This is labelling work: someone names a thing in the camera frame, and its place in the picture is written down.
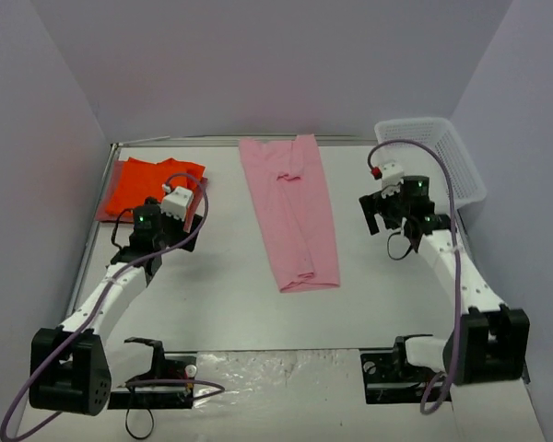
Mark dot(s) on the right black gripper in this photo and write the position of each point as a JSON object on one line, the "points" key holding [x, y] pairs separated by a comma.
{"points": [[375, 210]]}

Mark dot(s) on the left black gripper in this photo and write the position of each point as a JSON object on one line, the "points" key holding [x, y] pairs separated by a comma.
{"points": [[192, 228]]}

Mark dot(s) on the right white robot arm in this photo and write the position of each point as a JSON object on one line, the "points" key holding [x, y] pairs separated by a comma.
{"points": [[489, 339]]}

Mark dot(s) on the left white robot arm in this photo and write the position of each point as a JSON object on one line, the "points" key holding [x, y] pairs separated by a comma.
{"points": [[71, 370]]}

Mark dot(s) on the folded orange t shirt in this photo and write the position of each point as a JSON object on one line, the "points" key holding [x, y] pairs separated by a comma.
{"points": [[152, 184]]}

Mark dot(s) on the white plastic basket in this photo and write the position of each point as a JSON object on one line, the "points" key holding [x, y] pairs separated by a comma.
{"points": [[439, 135]]}

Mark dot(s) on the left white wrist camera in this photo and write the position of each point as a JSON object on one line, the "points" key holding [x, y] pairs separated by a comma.
{"points": [[176, 202]]}

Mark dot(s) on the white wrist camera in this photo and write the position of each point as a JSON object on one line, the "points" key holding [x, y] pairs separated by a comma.
{"points": [[391, 175], [176, 202]]}

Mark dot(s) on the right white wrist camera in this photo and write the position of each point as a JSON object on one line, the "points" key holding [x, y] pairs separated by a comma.
{"points": [[391, 175]]}

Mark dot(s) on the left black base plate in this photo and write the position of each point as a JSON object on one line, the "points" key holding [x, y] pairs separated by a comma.
{"points": [[161, 397]]}

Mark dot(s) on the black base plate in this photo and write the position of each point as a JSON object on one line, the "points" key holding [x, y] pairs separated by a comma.
{"points": [[161, 397], [384, 384]]}

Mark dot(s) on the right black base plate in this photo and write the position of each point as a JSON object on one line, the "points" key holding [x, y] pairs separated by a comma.
{"points": [[384, 384]]}

